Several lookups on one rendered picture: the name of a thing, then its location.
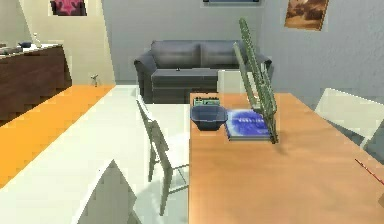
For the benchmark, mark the dark brown wooden cabinet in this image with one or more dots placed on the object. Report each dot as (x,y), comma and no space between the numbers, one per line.
(30,80)

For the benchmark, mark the red thin stick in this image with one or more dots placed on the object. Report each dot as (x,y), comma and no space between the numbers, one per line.
(370,171)

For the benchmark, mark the small grey floor object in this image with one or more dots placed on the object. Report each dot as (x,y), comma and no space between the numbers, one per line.
(95,79)

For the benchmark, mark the blue book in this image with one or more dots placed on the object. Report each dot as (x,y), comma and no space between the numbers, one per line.
(246,125)

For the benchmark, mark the wooden dining table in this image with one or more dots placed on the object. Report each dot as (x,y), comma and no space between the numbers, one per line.
(283,173)

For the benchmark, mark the dark blue bowl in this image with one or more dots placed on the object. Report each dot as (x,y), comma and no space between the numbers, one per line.
(208,118)

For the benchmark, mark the grey sofa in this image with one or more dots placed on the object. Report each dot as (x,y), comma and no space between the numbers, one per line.
(186,63)

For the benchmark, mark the white chair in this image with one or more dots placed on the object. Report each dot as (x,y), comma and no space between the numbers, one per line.
(353,115)
(163,150)
(231,81)

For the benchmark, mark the green small box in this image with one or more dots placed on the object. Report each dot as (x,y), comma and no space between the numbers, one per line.
(206,101)

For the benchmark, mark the pink star framed picture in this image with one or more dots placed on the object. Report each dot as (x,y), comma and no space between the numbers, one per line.
(68,7)

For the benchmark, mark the brown framed picture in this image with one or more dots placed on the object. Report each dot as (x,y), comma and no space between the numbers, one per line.
(305,14)

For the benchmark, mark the small dark bowl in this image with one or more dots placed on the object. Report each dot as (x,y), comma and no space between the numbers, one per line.
(25,44)

